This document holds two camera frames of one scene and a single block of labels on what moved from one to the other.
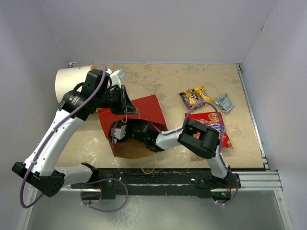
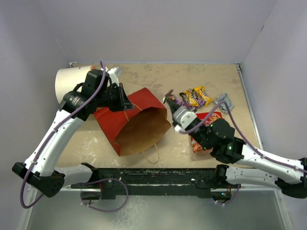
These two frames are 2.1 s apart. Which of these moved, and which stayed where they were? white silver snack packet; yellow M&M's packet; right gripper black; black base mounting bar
Moved: right gripper black
Stayed: white silver snack packet; yellow M&M's packet; black base mounting bar
